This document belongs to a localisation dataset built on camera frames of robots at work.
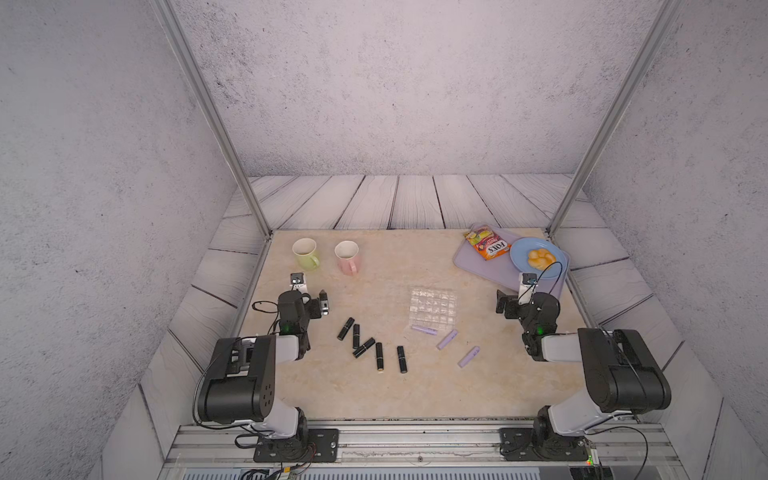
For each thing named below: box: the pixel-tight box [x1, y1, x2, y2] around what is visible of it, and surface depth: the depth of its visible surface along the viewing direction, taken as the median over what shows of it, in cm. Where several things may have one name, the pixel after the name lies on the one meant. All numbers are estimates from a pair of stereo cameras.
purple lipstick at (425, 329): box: [411, 324, 438, 336], surface depth 95 cm
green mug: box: [292, 237, 320, 271], surface depth 106 cm
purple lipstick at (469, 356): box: [457, 346, 481, 368], surface depth 89 cm
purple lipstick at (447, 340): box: [436, 329, 458, 351], surface depth 93 cm
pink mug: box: [335, 240, 360, 277], surface depth 103 cm
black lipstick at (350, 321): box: [337, 317, 355, 341], surface depth 95 cm
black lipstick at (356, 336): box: [353, 324, 360, 349], surface depth 93 cm
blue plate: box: [509, 237, 569, 280], surface depth 113 cm
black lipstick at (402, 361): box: [397, 346, 408, 374], surface depth 88 cm
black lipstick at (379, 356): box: [376, 342, 384, 371], surface depth 88 cm
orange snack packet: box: [464, 227, 512, 261], surface depth 116 cm
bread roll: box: [527, 248, 557, 271], surface depth 110 cm
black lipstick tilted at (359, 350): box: [352, 337, 376, 358], surface depth 91 cm
